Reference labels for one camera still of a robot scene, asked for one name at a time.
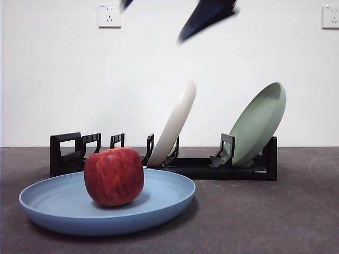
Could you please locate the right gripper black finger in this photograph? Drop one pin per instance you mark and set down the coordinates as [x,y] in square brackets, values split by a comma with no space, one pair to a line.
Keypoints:
[209,13]
[126,4]

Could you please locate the red apple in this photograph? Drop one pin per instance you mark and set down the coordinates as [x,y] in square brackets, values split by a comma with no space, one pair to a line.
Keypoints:
[114,177]

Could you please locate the blue round plate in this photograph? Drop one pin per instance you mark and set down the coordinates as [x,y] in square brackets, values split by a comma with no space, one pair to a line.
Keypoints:
[53,201]

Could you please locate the white round plate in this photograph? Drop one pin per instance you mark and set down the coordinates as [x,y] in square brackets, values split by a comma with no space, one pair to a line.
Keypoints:
[177,116]

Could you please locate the green round plate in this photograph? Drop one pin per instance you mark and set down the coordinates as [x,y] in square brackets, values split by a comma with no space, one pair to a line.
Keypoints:
[259,119]

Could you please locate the black plate rack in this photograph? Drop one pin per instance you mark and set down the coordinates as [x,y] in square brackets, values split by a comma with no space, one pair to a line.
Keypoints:
[225,173]

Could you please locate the white wall socket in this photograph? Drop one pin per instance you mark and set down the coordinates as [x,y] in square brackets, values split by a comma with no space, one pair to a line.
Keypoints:
[110,16]
[331,17]

